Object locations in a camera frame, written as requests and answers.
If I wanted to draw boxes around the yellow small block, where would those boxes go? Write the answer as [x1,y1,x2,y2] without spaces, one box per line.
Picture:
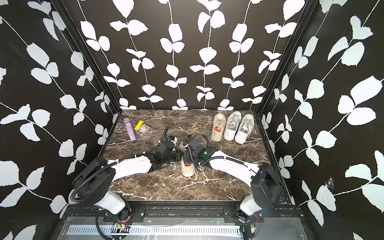
[135,121,144,131]

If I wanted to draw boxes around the beige lace sneaker one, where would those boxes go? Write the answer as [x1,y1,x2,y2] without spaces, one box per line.
[180,142,195,178]
[211,113,226,142]

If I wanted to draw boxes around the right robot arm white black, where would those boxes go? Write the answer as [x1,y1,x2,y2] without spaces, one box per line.
[183,135,284,217]

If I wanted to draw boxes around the white sneaker inner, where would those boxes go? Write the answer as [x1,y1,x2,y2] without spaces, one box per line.
[224,111,242,141]

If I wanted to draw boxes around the purple glitter bottle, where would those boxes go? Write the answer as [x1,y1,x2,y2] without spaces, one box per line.
[123,118,136,142]

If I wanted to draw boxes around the white sneaker outer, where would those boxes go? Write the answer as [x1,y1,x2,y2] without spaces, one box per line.
[235,114,255,144]

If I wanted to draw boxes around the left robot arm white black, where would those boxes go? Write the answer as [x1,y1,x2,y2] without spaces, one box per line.
[70,127,181,219]

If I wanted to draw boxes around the purple card box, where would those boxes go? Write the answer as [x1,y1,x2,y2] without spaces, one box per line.
[136,124,150,136]

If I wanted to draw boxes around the white sneaker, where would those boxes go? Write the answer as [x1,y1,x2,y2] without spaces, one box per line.
[235,114,255,144]
[224,111,242,141]

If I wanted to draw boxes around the white ventilation grille strip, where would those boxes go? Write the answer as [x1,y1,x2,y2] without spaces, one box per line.
[65,224,242,237]

